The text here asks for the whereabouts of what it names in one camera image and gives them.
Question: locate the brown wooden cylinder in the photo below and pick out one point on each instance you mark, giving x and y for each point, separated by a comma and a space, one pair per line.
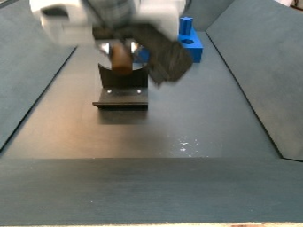
121, 59

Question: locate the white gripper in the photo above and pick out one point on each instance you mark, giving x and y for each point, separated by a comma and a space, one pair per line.
162, 13

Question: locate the blue foam shape-sorter board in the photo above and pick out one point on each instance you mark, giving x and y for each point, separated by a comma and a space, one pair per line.
191, 43

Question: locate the blue star-shaped block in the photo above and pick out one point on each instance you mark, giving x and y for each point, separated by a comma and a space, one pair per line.
186, 25

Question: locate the black curved cradle stand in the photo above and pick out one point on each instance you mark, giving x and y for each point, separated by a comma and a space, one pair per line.
125, 92

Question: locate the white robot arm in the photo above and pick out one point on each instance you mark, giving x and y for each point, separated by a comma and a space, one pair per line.
70, 19

